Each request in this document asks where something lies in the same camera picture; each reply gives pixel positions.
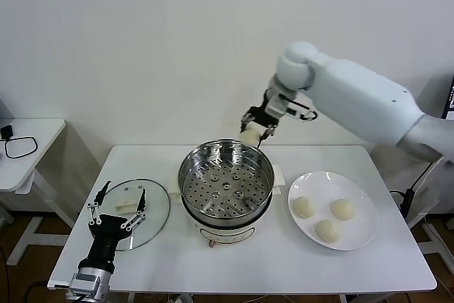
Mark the black power cable with brick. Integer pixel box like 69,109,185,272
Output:
389,160,444,219

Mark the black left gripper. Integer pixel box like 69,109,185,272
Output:
78,181,148,272

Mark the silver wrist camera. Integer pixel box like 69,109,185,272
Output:
266,94,319,121
48,267,114,299

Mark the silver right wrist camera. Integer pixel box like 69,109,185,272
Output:
266,94,319,121

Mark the white side table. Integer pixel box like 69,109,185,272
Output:
0,118,77,268
406,159,454,258

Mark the white electric cooker base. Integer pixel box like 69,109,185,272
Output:
167,162,286,249

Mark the glass lid with white handle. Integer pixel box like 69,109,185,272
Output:
92,177,172,251

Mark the dark laptop screen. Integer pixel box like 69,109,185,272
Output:
445,75,454,120

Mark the white steamed baozi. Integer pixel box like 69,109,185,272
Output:
240,127,262,147
314,219,342,244
329,198,357,221
292,196,318,219

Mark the black looped cable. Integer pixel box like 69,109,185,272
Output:
3,136,39,160

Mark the white oval plate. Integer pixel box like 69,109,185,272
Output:
287,170,378,251

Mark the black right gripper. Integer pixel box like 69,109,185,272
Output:
240,104,282,148

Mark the stainless steel steamer basket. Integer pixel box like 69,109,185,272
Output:
177,138,275,226

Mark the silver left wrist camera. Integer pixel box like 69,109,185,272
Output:
48,267,114,299

